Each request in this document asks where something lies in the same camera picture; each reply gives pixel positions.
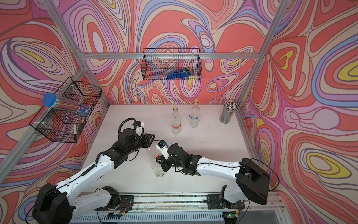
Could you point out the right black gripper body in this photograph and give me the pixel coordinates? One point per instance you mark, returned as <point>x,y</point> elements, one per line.
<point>179,164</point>

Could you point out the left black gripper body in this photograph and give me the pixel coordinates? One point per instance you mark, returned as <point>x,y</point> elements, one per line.
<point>138,143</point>

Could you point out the clear bottle with black cap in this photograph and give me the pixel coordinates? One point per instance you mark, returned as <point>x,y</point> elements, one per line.
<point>152,155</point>

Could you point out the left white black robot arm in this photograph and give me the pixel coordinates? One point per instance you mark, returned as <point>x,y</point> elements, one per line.
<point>60,203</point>

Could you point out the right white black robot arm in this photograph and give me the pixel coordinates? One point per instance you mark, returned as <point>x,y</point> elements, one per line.
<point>252,182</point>

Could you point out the clear bottle red label cork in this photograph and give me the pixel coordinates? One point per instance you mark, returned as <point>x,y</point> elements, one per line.
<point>176,121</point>

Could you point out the clear bottle blue label cork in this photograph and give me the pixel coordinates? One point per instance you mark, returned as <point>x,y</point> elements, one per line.
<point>194,114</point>

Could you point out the black marker in basket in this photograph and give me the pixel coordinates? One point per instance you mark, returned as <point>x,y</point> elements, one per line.
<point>75,133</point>

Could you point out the metal cup with pencils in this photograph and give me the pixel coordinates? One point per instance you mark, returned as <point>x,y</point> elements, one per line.
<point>229,107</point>

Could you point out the blue tool in basket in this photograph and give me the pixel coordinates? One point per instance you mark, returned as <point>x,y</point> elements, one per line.
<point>178,74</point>

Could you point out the clear tube with blue cap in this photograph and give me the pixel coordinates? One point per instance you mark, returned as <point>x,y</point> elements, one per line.
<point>61,103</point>

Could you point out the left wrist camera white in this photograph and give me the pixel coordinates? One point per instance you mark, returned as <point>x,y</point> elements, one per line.
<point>139,128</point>

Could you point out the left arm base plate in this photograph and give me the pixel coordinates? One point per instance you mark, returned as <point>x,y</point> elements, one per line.
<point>122,203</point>

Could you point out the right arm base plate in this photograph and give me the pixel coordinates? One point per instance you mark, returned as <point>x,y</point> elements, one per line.
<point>216,202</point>

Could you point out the black wire basket left wall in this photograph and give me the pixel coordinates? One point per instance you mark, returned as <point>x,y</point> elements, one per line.
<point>57,125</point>

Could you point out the black wire basket wall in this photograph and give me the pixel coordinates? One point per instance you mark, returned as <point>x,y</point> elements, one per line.
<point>157,62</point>
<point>57,125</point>

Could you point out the black wire basket back wall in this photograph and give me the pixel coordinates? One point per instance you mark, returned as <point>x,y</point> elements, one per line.
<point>157,62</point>

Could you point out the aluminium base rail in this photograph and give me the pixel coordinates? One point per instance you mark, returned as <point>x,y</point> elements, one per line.
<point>191,202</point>

